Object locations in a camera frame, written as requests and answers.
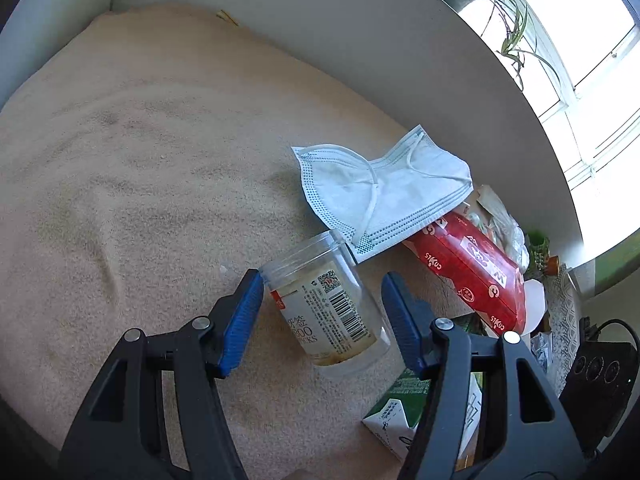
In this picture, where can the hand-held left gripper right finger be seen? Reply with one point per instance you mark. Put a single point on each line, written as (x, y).
(400, 320)

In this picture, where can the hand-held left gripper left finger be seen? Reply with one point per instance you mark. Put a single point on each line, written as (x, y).
(245, 320)

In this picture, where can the clear plastic jar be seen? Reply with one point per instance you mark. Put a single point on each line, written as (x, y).
(320, 305)

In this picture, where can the white lace cloth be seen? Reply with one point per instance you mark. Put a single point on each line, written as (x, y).
(565, 320)

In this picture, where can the red snack packet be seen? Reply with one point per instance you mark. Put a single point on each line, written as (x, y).
(465, 270)

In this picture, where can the green and white carton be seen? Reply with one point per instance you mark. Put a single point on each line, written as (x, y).
(395, 410)

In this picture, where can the blue face mask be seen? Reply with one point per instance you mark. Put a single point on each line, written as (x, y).
(390, 195)

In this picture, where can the small orange pot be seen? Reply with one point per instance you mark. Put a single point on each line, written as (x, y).
(553, 264)

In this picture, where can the crumpled clear plastic wrapper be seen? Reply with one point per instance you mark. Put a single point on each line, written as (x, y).
(500, 225)

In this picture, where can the small green plant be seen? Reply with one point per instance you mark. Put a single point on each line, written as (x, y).
(537, 247)

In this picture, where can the beige blanket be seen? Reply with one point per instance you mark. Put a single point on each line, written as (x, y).
(150, 185)

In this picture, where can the yellow flat item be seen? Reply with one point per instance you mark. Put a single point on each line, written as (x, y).
(227, 17)

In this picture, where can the white window frame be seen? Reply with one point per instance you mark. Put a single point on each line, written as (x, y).
(580, 92)

